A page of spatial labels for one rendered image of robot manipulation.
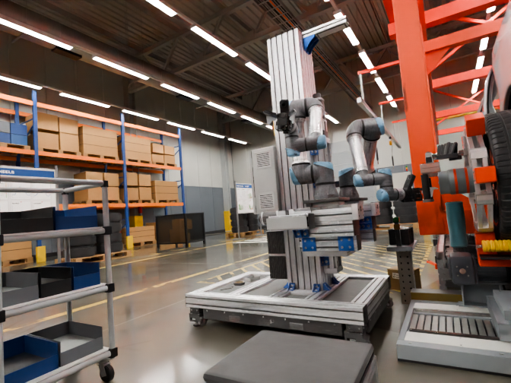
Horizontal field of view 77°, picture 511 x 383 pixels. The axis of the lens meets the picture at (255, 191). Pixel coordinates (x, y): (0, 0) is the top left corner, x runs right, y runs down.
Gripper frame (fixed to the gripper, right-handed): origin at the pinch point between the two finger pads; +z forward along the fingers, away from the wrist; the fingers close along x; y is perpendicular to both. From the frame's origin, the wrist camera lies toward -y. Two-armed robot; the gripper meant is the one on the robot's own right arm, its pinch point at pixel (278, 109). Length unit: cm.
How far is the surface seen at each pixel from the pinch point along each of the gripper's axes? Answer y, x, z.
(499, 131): 7, -96, -25
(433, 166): 21, -73, -39
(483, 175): 27, -88, -18
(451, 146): 11, -80, -38
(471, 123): 1, -87, -32
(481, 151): 15, -90, -27
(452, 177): 26, -84, -50
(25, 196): 54, 494, -253
